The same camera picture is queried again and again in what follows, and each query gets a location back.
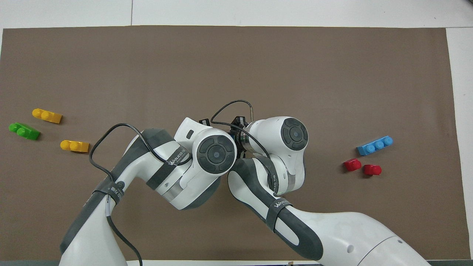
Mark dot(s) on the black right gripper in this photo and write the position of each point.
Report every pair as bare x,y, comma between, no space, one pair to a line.
238,123

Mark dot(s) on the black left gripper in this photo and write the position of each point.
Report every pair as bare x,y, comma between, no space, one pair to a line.
204,122

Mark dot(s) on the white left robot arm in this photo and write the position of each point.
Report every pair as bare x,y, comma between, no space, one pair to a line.
92,229

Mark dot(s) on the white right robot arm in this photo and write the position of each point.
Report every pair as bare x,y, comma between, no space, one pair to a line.
351,236

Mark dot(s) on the brown table mat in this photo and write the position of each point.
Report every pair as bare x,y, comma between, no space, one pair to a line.
258,66

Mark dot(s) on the red single-stud toy block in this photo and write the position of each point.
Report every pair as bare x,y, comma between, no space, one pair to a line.
352,165
372,170

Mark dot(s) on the yellow two-stud toy brick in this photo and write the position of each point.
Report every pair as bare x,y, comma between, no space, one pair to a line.
48,116
75,146

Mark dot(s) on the blue three-stud toy brick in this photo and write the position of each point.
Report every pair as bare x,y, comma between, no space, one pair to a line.
374,146

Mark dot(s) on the green two-stud toy brick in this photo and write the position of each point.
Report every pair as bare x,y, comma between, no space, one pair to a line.
25,132

